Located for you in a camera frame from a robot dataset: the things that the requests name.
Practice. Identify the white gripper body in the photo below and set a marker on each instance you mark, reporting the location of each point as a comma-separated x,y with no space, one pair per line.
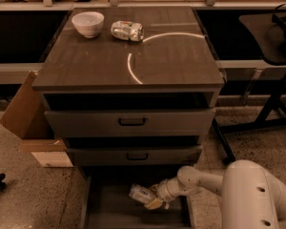
165,190

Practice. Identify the clear plastic water bottle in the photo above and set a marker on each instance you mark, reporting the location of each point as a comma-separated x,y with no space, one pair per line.
144,195

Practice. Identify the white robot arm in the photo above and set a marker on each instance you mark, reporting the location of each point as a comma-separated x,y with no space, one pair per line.
251,197

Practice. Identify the grey middle drawer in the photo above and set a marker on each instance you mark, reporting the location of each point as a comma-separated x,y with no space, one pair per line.
117,156

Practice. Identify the grey drawer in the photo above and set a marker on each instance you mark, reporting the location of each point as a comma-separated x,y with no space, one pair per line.
107,204
117,156
105,123

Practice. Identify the grey bottom drawer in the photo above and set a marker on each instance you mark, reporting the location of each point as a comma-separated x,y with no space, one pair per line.
107,204

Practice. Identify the grey top drawer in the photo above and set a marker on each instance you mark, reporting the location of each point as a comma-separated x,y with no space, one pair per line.
105,123

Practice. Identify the dark wooden drawer cabinet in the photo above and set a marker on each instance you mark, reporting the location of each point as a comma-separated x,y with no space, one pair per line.
171,69

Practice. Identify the brown cardboard box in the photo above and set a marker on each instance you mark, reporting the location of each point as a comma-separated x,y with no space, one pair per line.
25,118

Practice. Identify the crushed silver soda can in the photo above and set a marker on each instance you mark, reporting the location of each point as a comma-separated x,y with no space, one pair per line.
127,30

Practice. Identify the white ceramic bowl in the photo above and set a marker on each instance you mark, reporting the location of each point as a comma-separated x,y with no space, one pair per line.
88,23

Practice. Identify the black top drawer handle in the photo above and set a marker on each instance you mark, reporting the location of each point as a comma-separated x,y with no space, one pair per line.
132,121

